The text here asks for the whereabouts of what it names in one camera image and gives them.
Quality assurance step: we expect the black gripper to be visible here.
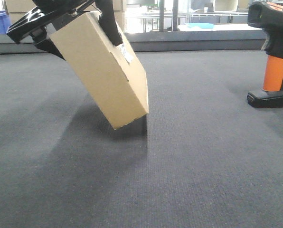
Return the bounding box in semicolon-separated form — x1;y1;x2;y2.
7;0;123;60

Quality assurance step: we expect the brown cardboard package box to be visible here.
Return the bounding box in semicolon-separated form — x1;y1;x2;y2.
50;11;149;129

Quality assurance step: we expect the upper stacked cardboard box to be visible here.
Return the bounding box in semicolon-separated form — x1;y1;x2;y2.
5;0;36;13

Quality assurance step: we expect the orange black barcode scanner gun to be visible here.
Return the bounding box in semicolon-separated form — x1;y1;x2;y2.
247;1;283;108

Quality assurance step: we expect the white barcode label sticker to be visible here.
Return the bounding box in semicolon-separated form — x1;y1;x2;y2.
117;43;133;64

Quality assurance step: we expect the light blue paper sheet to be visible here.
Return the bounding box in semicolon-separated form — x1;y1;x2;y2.
185;23;215;31

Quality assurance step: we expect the dark grey table mat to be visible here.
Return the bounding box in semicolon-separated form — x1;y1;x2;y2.
0;29;283;228

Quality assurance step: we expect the dark vertical post pair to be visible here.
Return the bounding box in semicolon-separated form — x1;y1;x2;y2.
159;0;179;32

